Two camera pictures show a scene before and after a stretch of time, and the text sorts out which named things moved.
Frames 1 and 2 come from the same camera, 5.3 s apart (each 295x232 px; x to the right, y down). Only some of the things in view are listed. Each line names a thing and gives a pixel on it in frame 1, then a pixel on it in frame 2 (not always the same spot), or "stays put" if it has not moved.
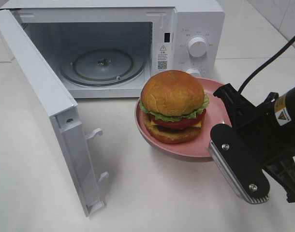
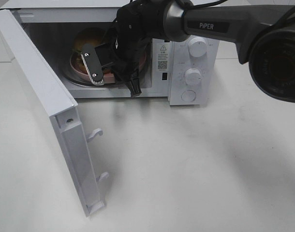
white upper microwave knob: [197, 47] stays put
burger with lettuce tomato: [174, 106] → [88, 35]
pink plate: [216, 113] → [108, 78]
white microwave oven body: [107, 49] stays put
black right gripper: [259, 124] → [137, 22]
